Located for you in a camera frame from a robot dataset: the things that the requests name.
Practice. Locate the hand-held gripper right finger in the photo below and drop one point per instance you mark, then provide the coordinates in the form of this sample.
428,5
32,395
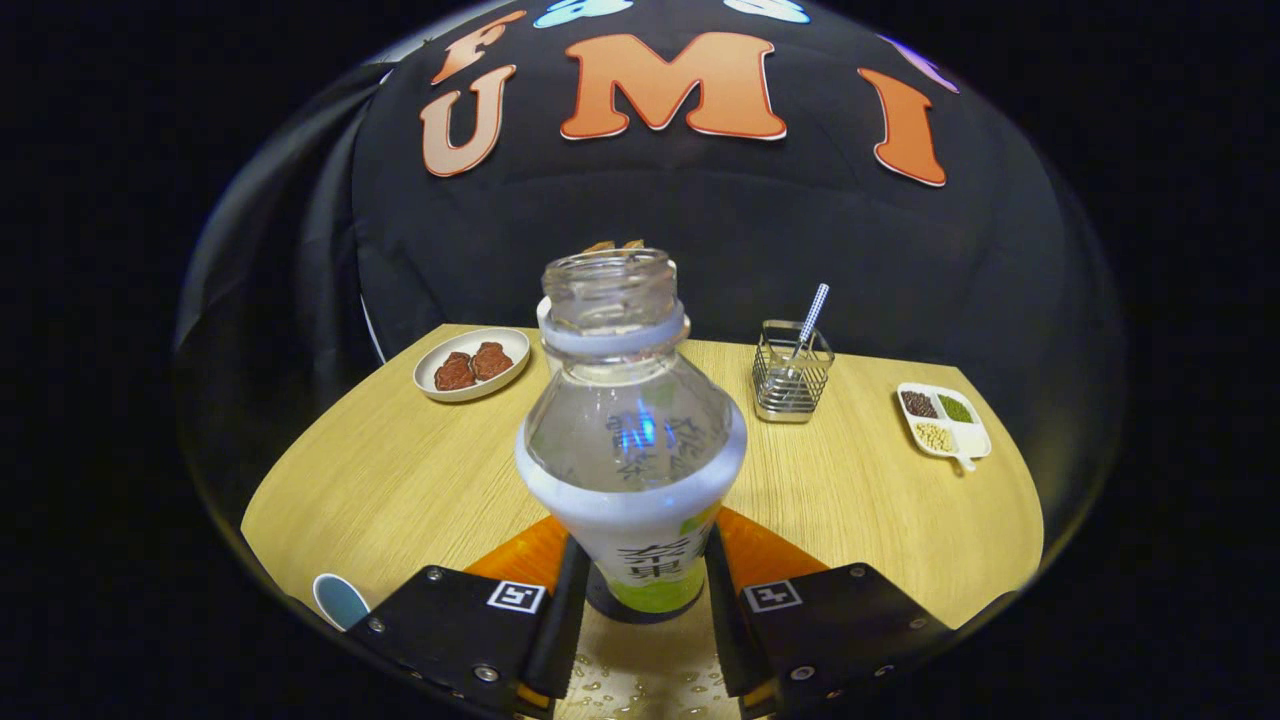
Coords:
840,630

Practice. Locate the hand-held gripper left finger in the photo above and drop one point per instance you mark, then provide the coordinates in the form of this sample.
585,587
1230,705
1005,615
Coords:
455,625

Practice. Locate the white cup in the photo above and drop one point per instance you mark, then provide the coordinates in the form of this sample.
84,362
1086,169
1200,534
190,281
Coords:
340,602

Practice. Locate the dark brown round coaster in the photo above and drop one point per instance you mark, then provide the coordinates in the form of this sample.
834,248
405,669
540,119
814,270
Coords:
600,607

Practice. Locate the clear plastic juice bottle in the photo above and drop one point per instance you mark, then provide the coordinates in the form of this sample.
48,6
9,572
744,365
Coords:
630,500

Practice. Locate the wooden table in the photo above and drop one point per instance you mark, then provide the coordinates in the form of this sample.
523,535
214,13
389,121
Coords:
420,470

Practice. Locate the white divided bean dish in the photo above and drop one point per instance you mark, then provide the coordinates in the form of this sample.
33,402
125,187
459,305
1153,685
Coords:
970,435

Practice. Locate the brown cookie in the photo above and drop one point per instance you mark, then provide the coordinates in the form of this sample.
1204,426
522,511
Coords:
455,372
491,361

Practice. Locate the round white plate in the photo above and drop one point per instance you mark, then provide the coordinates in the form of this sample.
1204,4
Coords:
510,340

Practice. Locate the white toaster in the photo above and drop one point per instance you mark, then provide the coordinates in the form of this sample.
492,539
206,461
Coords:
543,330

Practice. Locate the striped straw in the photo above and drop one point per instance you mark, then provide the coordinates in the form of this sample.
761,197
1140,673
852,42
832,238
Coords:
815,305

